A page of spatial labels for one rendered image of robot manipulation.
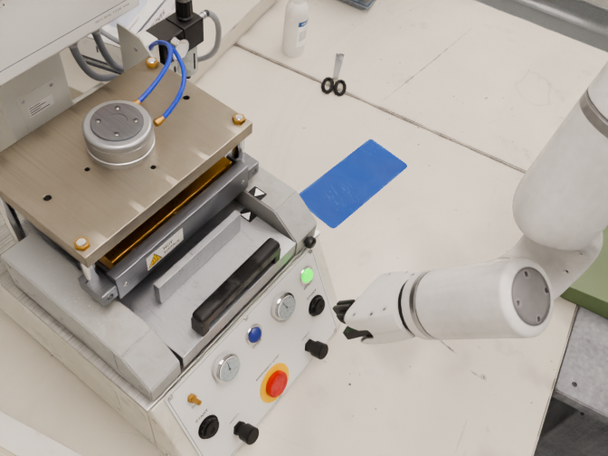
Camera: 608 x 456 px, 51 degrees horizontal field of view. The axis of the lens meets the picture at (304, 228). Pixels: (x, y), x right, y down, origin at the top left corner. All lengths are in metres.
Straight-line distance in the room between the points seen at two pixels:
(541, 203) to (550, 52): 1.11
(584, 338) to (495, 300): 0.54
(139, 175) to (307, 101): 0.68
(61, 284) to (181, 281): 0.14
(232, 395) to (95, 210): 0.33
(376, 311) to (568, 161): 0.33
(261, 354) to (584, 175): 0.52
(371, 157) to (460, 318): 0.63
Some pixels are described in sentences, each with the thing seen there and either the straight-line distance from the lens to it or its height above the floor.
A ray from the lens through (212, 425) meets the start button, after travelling 0.89.
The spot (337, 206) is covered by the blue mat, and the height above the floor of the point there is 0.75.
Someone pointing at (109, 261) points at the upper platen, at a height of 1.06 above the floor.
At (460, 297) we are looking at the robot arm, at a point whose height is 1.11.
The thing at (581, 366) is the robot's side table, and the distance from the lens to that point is 1.17.
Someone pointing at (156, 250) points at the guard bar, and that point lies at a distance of 0.77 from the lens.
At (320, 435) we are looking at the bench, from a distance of 0.99.
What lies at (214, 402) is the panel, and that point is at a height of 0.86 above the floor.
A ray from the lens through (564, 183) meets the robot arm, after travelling 0.60.
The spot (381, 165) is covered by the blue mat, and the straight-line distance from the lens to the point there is 1.28.
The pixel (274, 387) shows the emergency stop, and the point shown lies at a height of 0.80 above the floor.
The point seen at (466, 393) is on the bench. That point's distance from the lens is 1.07.
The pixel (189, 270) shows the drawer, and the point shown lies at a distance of 0.82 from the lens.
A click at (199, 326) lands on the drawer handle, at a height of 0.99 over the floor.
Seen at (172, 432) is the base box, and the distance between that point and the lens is 0.86.
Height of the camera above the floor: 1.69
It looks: 54 degrees down
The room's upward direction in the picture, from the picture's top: 10 degrees clockwise
